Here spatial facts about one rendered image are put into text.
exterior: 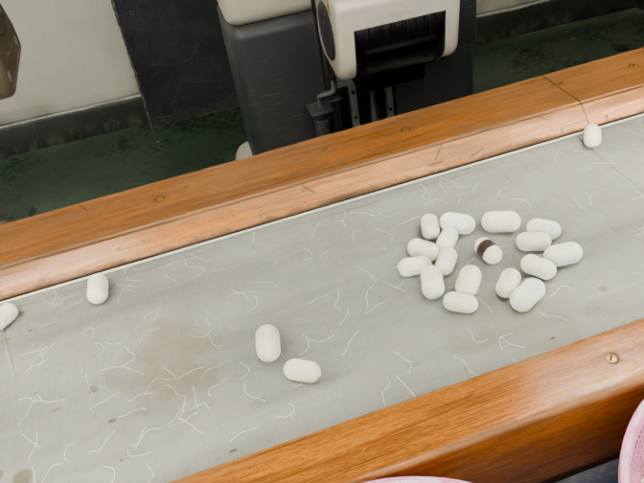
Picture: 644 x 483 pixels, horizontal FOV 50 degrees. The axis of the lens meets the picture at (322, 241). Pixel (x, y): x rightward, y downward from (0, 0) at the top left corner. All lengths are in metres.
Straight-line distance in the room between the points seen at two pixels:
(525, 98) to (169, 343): 0.53
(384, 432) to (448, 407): 0.05
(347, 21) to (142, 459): 0.82
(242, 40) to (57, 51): 1.32
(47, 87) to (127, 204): 1.96
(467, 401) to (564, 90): 0.50
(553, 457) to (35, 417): 0.42
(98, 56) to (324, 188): 2.00
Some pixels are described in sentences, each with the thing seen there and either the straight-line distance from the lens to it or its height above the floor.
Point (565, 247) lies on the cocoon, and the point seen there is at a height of 0.76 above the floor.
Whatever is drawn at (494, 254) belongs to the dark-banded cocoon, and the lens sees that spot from 0.67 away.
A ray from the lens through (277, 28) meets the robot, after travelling 1.48.
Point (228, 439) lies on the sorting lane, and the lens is 0.57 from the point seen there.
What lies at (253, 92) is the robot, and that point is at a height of 0.55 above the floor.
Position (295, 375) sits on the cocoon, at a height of 0.75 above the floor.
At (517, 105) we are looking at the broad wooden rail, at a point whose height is 0.76.
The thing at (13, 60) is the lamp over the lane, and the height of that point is 1.05.
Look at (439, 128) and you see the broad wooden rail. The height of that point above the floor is 0.76.
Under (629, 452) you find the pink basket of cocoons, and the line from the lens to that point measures 0.51.
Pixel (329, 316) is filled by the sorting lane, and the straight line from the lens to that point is 0.64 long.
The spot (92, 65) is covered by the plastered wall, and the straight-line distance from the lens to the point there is 2.72.
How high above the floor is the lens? 1.18
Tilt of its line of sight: 38 degrees down
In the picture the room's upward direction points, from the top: 10 degrees counter-clockwise
